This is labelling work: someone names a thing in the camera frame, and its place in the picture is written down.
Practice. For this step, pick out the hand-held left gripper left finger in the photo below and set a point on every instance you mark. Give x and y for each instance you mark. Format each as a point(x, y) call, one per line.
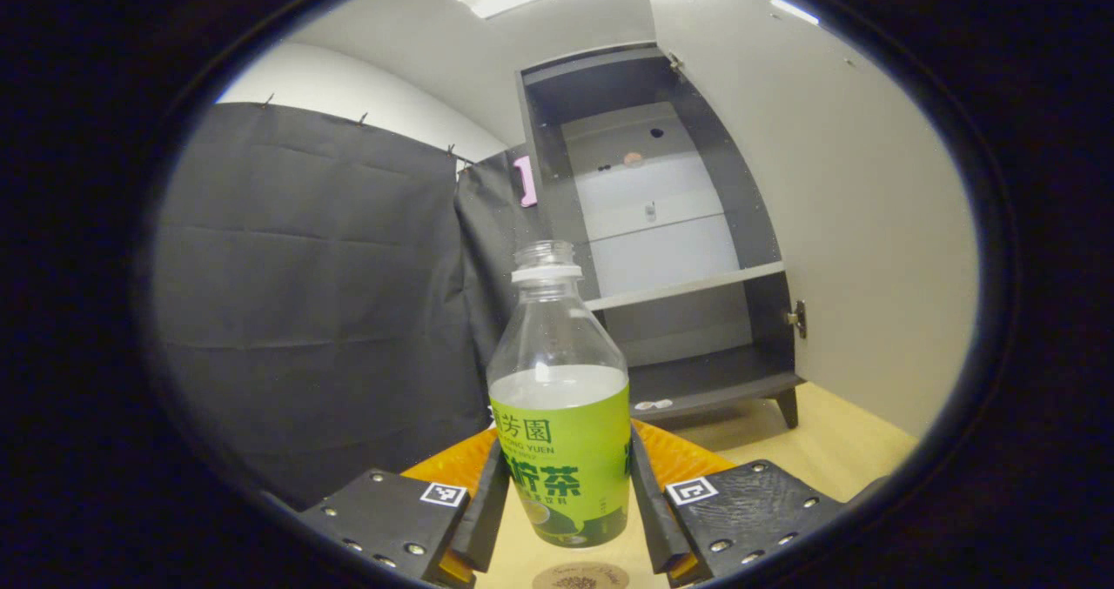
point(487, 519)

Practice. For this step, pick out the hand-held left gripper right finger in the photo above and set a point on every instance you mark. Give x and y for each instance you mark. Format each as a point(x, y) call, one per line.
point(648, 519)

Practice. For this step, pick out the round brown coaster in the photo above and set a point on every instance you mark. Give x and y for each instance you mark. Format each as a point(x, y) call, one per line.
point(579, 578)

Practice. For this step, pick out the green label bottle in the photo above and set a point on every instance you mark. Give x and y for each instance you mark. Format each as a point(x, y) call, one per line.
point(561, 450)

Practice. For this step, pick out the dark grey cabinet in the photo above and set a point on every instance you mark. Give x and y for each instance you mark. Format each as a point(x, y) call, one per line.
point(696, 371)

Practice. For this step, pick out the light grey cabinet door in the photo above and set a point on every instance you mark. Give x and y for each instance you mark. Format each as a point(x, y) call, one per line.
point(853, 224)

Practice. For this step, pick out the white cabinet shelf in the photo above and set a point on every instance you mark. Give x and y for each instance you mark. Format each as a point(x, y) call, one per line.
point(687, 286)

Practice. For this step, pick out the metal door hinge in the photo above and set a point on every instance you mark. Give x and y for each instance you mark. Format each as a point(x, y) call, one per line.
point(674, 62)
point(797, 319)

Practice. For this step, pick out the black backdrop cloth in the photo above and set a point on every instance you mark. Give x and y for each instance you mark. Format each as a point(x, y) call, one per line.
point(305, 311)

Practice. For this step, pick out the long ceiling light strip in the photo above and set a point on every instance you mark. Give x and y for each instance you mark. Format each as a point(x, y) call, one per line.
point(794, 8)

